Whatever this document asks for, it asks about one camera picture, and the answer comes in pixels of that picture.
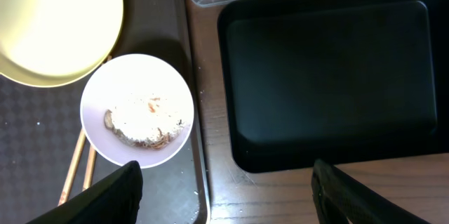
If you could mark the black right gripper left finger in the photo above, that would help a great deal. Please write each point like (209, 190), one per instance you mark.
(113, 200)

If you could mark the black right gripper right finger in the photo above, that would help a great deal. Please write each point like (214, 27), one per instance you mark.
(338, 198)

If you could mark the pink bowl with food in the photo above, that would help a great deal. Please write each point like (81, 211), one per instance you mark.
(123, 77)

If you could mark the food scraps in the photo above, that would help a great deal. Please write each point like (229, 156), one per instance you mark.
(144, 121)

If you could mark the wooden chopstick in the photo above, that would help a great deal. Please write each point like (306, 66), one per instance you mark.
(72, 168)
(89, 168)

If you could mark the dark brown serving tray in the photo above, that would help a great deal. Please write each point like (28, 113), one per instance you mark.
(40, 128)

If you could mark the black plastic tray bin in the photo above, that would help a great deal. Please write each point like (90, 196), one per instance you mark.
(338, 80)

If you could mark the yellow plate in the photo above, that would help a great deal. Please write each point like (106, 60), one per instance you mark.
(49, 43)

